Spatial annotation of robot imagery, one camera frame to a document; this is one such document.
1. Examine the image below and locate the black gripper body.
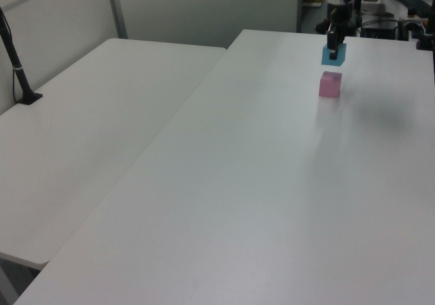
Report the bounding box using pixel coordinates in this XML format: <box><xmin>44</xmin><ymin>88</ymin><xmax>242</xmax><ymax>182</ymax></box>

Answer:
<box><xmin>327</xmin><ymin>7</ymin><xmax>353</xmax><ymax>34</ymax></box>

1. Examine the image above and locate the blue cube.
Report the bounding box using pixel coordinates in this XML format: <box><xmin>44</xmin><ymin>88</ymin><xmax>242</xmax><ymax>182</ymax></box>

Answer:
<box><xmin>320</xmin><ymin>42</ymin><xmax>348</xmax><ymax>69</ymax></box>

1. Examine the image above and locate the pink cube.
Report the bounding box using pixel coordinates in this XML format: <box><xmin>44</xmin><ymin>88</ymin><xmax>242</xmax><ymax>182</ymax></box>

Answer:
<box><xmin>317</xmin><ymin>70</ymin><xmax>343</xmax><ymax>98</ymax></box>

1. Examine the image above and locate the black equipment box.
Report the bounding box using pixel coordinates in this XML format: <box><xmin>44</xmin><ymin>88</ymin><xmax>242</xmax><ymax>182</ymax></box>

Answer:
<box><xmin>359</xmin><ymin>16</ymin><xmax>409</xmax><ymax>41</ymax></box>

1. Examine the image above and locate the long black bar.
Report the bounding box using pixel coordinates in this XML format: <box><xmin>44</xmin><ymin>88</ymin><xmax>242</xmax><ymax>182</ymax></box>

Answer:
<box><xmin>383</xmin><ymin>0</ymin><xmax>435</xmax><ymax>18</ymax></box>

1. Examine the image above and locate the white rounded-corner table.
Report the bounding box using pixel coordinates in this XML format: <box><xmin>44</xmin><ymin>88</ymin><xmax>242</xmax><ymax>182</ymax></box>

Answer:
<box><xmin>0</xmin><ymin>37</ymin><xmax>228</xmax><ymax>266</ymax></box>

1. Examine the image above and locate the black pole with base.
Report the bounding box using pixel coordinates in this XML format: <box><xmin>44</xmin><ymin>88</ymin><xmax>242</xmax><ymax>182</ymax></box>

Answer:
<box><xmin>0</xmin><ymin>5</ymin><xmax>44</xmax><ymax>107</ymax></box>

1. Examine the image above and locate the grey aluminium frame post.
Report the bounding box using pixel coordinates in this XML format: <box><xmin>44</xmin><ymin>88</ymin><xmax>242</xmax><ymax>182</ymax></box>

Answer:
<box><xmin>295</xmin><ymin>0</ymin><xmax>305</xmax><ymax>33</ymax></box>

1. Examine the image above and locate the black clamp mount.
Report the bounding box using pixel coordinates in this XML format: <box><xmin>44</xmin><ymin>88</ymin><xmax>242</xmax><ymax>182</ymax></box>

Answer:
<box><xmin>415</xmin><ymin>12</ymin><xmax>435</xmax><ymax>52</ymax></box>

